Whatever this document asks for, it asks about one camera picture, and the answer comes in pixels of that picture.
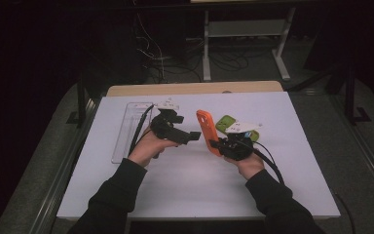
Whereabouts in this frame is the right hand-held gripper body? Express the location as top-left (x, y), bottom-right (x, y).
top-left (218, 121), bottom-right (263, 162)

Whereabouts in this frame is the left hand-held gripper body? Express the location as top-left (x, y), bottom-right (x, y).
top-left (149, 100), bottom-right (193, 146)

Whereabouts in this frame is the orange phone case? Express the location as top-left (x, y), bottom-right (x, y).
top-left (196, 109), bottom-right (224, 158)

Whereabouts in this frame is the green cartoon phone case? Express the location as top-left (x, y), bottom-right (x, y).
top-left (214, 114), bottom-right (261, 142)

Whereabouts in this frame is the clear acrylic rack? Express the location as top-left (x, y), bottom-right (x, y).
top-left (110, 101), bottom-right (155, 165)

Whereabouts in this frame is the person's right hand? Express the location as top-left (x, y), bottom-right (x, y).
top-left (223, 152), bottom-right (266, 181)

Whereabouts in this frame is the person's left hand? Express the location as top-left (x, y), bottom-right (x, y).
top-left (128, 128), bottom-right (179, 169)

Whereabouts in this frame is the black metal stand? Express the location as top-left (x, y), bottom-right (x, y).
top-left (65, 77), bottom-right (91, 129)
top-left (343, 64), bottom-right (373, 127)

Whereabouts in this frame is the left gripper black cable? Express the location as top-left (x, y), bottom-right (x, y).
top-left (128, 104), bottom-right (156, 157)

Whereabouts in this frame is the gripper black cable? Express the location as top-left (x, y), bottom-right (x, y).
top-left (240, 139), bottom-right (286, 187)
top-left (128, 104), bottom-right (156, 157)

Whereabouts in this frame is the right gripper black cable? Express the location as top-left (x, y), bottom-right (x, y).
top-left (240, 139), bottom-right (286, 187)

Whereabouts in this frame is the tangle of floor cables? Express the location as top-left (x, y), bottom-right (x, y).
top-left (132, 13), bottom-right (206, 84)

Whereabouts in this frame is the white metal table frame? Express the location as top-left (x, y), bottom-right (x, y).
top-left (203, 6), bottom-right (297, 82)

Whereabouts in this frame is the black floor cable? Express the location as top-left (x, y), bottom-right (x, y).
top-left (332, 191), bottom-right (356, 234)

